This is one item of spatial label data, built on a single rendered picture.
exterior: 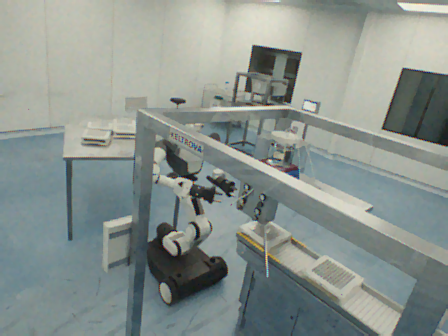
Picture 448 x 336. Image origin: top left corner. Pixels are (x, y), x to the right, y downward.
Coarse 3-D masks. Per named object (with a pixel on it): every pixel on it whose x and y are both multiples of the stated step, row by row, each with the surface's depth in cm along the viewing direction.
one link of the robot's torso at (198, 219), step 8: (176, 192) 253; (184, 200) 248; (192, 200) 254; (200, 200) 253; (184, 208) 254; (192, 208) 246; (200, 208) 254; (192, 216) 248; (200, 216) 248; (192, 224) 246; (200, 224) 245; (208, 224) 250; (200, 232) 244; (208, 232) 250
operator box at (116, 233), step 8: (128, 216) 155; (104, 224) 147; (112, 224) 147; (120, 224) 148; (128, 224) 151; (104, 232) 148; (112, 232) 146; (120, 232) 149; (128, 232) 152; (104, 240) 149; (112, 240) 148; (120, 240) 151; (128, 240) 155; (104, 248) 151; (112, 248) 150; (120, 248) 153; (128, 248) 157; (104, 256) 152; (112, 256) 152; (120, 256) 155; (128, 256) 158; (104, 264) 154; (112, 264) 153; (120, 264) 156; (128, 264) 160
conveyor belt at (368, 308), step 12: (276, 252) 193; (288, 252) 195; (300, 252) 197; (288, 264) 184; (300, 264) 186; (348, 300) 164; (360, 300) 165; (372, 300) 167; (360, 312) 157; (372, 312) 159; (384, 312) 160; (396, 312) 161; (372, 324) 151; (384, 324) 152
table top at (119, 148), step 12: (72, 120) 367; (84, 120) 374; (96, 120) 381; (108, 120) 389; (72, 132) 329; (72, 144) 298; (84, 144) 303; (96, 144) 307; (108, 144) 312; (120, 144) 318; (132, 144) 323; (72, 156) 273; (84, 156) 277; (96, 156) 281; (108, 156) 285; (120, 156) 289; (132, 156) 293
